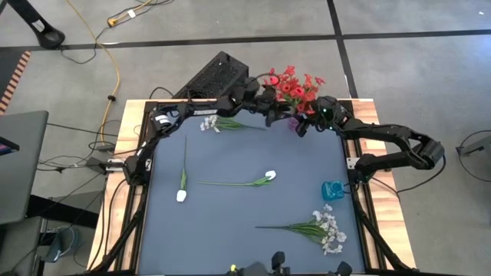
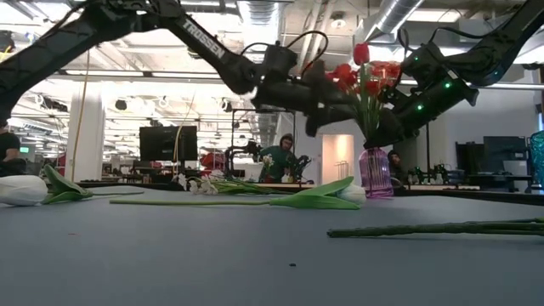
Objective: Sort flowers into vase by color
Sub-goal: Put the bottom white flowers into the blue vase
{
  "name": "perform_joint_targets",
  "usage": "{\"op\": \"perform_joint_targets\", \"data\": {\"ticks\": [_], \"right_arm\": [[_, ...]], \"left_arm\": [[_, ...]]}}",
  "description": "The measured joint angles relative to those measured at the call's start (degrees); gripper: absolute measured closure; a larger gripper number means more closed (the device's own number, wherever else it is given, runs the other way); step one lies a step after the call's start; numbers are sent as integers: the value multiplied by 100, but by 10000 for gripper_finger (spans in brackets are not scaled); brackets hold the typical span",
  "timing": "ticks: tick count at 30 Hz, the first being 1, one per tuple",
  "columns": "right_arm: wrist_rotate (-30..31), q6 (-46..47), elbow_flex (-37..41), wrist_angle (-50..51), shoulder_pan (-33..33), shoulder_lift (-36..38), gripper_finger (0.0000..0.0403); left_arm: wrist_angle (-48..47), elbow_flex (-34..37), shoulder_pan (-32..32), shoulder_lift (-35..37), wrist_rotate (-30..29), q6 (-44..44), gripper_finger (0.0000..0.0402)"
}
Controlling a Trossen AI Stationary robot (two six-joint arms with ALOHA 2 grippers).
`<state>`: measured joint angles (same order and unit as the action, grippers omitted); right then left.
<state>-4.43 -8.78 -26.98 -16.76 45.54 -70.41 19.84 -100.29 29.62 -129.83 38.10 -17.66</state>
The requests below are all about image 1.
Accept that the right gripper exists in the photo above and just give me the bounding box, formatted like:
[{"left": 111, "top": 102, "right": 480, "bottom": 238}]
[{"left": 295, "top": 95, "right": 351, "bottom": 138}]

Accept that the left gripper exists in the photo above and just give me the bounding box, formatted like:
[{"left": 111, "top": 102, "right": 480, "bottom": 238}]
[{"left": 251, "top": 88, "right": 299, "bottom": 128}]

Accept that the red flower bunch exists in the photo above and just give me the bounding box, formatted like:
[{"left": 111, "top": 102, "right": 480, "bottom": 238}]
[{"left": 262, "top": 64, "right": 327, "bottom": 116}]

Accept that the small white flower bunch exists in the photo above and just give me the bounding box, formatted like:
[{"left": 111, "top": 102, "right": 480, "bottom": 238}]
[{"left": 199, "top": 114, "right": 266, "bottom": 133}]

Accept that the white tulip with green stem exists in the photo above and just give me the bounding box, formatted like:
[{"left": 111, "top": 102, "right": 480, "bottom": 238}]
[
  {"left": 176, "top": 136, "right": 189, "bottom": 203},
  {"left": 198, "top": 169, "right": 277, "bottom": 188}
]

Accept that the large white flower bunch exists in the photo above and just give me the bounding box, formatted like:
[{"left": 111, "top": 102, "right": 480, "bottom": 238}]
[{"left": 255, "top": 203, "right": 348, "bottom": 257}]

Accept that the blue glass vase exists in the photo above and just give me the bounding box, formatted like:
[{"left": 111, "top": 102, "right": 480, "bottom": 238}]
[{"left": 321, "top": 179, "right": 346, "bottom": 202}]

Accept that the black computer case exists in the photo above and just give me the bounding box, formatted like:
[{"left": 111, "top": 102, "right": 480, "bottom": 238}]
[{"left": 172, "top": 51, "right": 250, "bottom": 100}]

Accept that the wooden table border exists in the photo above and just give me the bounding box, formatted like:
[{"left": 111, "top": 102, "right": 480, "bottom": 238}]
[{"left": 87, "top": 98, "right": 418, "bottom": 271}]

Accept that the black table clamp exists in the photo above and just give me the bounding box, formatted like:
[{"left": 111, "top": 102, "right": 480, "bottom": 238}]
[{"left": 332, "top": 260, "right": 354, "bottom": 276}]

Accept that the grey stand foot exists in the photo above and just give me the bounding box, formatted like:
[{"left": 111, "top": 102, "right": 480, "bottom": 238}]
[{"left": 458, "top": 133, "right": 491, "bottom": 157}]

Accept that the black power adapter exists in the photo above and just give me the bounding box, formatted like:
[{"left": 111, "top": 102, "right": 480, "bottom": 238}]
[{"left": 84, "top": 155, "right": 126, "bottom": 173}]

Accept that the yellow extension plug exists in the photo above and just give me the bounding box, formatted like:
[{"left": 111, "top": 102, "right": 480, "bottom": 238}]
[{"left": 106, "top": 8, "right": 138, "bottom": 28}]

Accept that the black stand base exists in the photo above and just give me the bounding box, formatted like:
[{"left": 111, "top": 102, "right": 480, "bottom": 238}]
[{"left": 6, "top": 0, "right": 66, "bottom": 50}]

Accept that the grey waste bin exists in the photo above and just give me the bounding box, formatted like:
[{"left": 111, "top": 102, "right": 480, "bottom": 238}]
[{"left": 48, "top": 225, "right": 81, "bottom": 265}]

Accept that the grey desk top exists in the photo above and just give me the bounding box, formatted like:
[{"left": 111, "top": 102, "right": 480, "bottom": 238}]
[{"left": 0, "top": 110, "right": 50, "bottom": 225}]

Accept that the striped black floor mat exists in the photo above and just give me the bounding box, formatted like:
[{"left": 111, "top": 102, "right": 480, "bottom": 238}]
[{"left": 0, "top": 49, "right": 32, "bottom": 116}]

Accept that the black table camera mount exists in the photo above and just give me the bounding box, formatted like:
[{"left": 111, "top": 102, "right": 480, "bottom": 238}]
[{"left": 226, "top": 251, "right": 292, "bottom": 276}]

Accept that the yellow floor cable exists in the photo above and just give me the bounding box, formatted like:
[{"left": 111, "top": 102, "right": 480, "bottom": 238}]
[{"left": 65, "top": 0, "right": 154, "bottom": 146}]

